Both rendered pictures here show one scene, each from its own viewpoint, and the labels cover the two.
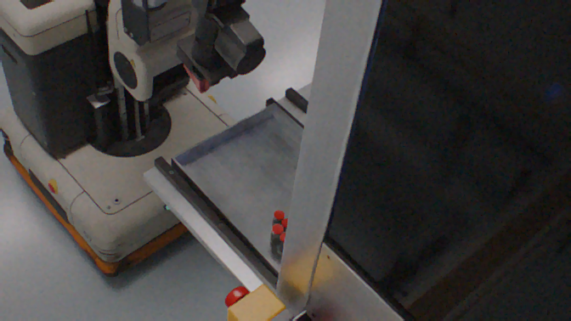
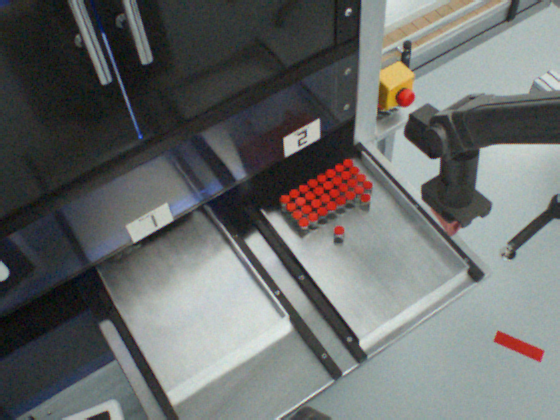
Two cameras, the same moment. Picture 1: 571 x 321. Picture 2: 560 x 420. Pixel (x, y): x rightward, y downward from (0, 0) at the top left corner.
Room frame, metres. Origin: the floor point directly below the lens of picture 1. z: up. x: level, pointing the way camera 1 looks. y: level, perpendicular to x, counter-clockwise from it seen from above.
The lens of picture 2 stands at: (1.50, 0.09, 2.04)
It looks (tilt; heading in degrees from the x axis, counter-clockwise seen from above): 57 degrees down; 200
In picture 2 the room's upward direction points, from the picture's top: 6 degrees counter-clockwise
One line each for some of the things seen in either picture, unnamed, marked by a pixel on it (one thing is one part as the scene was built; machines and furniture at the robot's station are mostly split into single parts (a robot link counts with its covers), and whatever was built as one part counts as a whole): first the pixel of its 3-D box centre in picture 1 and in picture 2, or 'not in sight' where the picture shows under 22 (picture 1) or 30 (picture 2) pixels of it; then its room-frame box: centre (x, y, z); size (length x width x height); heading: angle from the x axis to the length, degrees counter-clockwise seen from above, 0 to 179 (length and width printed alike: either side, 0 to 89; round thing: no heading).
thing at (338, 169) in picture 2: not in sight; (317, 187); (0.73, -0.10, 0.90); 0.18 x 0.02 x 0.05; 138
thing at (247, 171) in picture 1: (278, 188); (361, 241); (0.84, 0.01, 0.90); 0.34 x 0.26 x 0.04; 48
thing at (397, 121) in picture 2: not in sight; (380, 108); (0.46, -0.01, 0.87); 0.14 x 0.13 x 0.02; 48
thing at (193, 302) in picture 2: not in sight; (185, 288); (1.01, -0.30, 0.90); 0.34 x 0.26 x 0.04; 48
